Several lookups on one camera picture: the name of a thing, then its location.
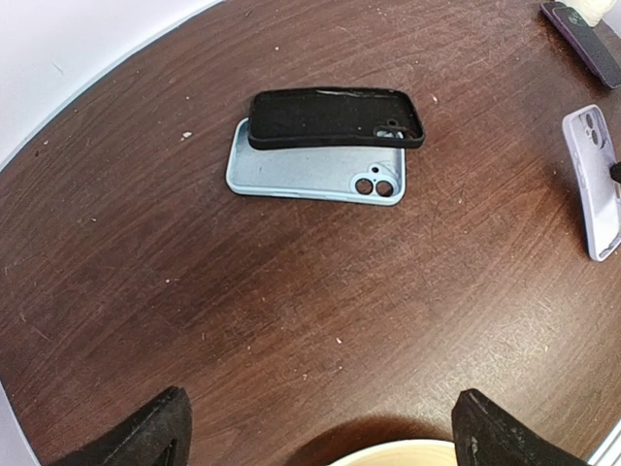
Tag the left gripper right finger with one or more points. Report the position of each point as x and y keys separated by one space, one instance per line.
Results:
x=484 y=434

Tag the dark purple smartphone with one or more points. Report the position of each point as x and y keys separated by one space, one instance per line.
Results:
x=586 y=43

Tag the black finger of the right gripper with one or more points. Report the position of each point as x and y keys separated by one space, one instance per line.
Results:
x=615 y=172

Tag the cream ribbed mug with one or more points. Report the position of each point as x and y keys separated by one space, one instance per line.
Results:
x=592 y=11

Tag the light blue phone case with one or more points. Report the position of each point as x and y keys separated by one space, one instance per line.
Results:
x=364 y=175

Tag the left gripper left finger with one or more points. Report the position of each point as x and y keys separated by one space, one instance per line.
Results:
x=159 y=433

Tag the lavender phone case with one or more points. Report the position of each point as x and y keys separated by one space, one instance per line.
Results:
x=592 y=154

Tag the tan round plate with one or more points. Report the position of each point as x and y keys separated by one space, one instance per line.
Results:
x=418 y=452

